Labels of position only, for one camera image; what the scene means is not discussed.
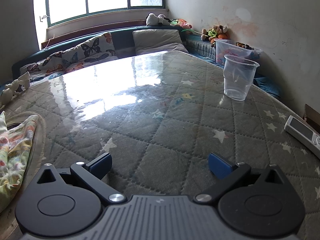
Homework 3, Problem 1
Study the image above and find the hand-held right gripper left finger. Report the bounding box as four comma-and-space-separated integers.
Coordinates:
37, 152, 127, 204

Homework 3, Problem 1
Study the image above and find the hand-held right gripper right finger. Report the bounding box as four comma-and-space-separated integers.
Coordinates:
195, 152, 288, 203

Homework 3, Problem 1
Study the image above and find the round black induction cooker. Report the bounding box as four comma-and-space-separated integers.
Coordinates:
5, 110, 48, 180

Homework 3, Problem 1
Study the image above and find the grey quilted star table cover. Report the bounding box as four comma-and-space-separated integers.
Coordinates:
0, 50, 320, 240

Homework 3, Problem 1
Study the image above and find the clear plastic cup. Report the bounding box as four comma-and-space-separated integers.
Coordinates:
223, 54, 260, 101

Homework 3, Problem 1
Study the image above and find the white remote control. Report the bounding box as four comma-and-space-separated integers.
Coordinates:
284, 115, 320, 158

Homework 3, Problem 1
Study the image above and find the clear plastic storage box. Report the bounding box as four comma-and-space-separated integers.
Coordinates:
214, 39, 263, 67

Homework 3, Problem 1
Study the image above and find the white rabbit toy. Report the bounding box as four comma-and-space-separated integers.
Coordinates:
0, 72, 31, 109

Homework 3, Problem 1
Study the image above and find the teal sofa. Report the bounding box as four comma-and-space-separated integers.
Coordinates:
0, 25, 283, 98

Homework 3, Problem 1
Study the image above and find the brown plush toy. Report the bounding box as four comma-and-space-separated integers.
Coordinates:
201, 25, 230, 47

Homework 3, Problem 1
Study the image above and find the grey pillow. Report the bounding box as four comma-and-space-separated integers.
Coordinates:
132, 29, 189, 55

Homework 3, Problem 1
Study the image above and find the colourful plastic toy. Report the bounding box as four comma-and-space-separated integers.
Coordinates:
172, 19, 193, 31

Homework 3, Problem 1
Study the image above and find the black and white plush toy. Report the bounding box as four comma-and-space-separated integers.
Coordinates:
146, 13, 173, 27

